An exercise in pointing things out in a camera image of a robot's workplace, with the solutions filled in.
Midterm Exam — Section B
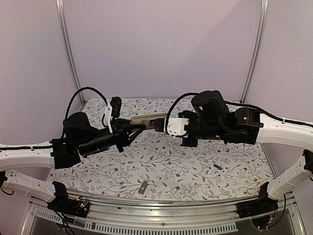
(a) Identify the left aluminium frame post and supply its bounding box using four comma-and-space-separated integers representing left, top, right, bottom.
55, 0, 81, 91

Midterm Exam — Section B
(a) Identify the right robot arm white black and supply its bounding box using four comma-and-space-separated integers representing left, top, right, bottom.
179, 91, 313, 213

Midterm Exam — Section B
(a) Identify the right aluminium frame post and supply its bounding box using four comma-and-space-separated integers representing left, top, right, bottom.
240, 0, 268, 103

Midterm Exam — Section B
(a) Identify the black battery front right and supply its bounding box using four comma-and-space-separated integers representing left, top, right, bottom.
213, 164, 223, 170

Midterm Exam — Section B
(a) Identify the white remote control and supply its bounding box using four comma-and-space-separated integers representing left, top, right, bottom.
130, 113, 167, 130

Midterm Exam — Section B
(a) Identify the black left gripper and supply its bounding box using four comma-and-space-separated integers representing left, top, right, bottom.
78, 118, 145, 156

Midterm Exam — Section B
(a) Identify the aluminium frame post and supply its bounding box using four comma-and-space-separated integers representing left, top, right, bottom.
55, 0, 81, 91
240, 0, 268, 103

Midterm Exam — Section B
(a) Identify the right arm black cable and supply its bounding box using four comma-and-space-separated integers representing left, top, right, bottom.
163, 92, 199, 133

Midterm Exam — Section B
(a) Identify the floral patterned table mat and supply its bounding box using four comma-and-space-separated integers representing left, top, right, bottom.
46, 97, 275, 203

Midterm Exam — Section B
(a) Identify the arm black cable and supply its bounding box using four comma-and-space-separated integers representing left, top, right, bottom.
64, 87, 110, 123
163, 92, 199, 133

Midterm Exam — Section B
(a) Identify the grey battery compartment cover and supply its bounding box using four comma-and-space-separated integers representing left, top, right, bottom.
138, 182, 149, 194

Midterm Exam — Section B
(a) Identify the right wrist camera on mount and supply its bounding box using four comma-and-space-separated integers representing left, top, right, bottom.
154, 118, 189, 137

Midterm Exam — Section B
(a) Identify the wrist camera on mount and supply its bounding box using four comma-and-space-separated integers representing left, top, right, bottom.
102, 96, 122, 133
154, 118, 189, 137

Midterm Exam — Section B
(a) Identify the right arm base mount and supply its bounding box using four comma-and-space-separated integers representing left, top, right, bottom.
236, 182, 278, 218

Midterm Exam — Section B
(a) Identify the white slotted cable duct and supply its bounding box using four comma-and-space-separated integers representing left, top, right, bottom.
34, 208, 239, 234

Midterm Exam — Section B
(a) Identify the front aluminium rail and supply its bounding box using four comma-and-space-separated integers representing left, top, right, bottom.
28, 188, 298, 227

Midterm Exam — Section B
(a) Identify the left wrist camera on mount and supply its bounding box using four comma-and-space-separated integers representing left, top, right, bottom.
102, 96, 122, 133

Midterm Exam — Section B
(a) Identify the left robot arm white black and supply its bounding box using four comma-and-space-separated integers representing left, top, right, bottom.
0, 112, 146, 212

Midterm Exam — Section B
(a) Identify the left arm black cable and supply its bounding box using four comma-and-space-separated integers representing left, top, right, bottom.
64, 87, 110, 123

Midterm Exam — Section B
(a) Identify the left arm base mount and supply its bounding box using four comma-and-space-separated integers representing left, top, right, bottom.
47, 181, 90, 218

